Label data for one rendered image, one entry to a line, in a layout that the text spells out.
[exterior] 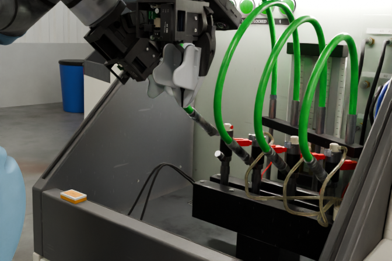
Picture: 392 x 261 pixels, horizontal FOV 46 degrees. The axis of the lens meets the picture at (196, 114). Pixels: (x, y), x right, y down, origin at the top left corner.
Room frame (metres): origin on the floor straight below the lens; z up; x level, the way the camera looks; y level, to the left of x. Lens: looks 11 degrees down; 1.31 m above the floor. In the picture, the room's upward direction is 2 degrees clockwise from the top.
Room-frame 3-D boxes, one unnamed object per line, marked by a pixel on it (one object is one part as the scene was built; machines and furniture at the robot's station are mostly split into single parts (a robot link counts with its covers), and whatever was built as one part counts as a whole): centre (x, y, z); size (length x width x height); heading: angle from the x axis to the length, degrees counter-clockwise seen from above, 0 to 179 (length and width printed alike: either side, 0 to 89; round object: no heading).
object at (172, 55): (0.66, 0.04, 1.25); 0.06 x 0.03 x 0.09; 142
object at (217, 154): (0.96, -0.06, 1.00); 0.05 x 0.03 x 0.21; 142
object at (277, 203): (0.90, -0.16, 0.91); 0.34 x 0.10 x 0.15; 52
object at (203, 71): (0.65, 0.00, 1.29); 0.05 x 0.02 x 0.09; 52
